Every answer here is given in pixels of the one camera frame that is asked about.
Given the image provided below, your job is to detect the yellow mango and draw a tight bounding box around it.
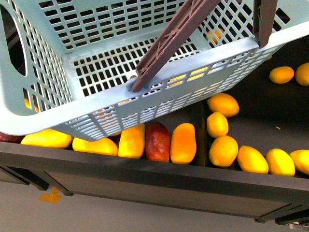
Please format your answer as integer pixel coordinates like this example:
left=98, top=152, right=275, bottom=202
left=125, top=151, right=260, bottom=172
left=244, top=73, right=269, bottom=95
left=170, top=123, right=197, bottom=164
left=118, top=123, right=145, bottom=159
left=72, top=138, right=118, bottom=156
left=21, top=129, right=73, bottom=149

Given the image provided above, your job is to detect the dark wooden display stand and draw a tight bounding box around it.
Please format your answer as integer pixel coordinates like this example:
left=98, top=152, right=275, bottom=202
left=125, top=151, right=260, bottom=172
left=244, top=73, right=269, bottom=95
left=0, top=37, right=309, bottom=230

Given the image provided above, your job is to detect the yellow lemon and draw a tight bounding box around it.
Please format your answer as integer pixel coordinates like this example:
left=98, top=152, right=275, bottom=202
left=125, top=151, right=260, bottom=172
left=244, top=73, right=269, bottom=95
left=206, top=112, right=229, bottom=138
left=237, top=145, right=268, bottom=174
left=207, top=93, right=239, bottom=117
left=269, top=66, right=295, bottom=84
left=295, top=62, right=309, bottom=87
left=290, top=149, right=309, bottom=174
left=266, top=148, right=295, bottom=177
left=209, top=135, right=239, bottom=168

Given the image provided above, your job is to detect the brown basket handle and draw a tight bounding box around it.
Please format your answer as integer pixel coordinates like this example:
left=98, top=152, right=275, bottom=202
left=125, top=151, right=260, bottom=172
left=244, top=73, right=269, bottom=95
left=131, top=0, right=278, bottom=92

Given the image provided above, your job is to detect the orange floor tape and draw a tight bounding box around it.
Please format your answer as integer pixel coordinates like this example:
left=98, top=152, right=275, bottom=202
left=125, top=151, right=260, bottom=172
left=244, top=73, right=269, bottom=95
left=38, top=188, right=61, bottom=203

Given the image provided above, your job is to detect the light green plastic basket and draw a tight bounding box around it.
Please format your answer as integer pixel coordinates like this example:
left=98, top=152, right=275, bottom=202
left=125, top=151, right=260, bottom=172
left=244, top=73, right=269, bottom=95
left=0, top=0, right=309, bottom=141

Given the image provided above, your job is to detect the red mango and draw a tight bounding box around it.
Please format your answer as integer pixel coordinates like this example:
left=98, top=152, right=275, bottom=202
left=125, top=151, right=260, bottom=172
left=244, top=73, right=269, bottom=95
left=145, top=122, right=171, bottom=162

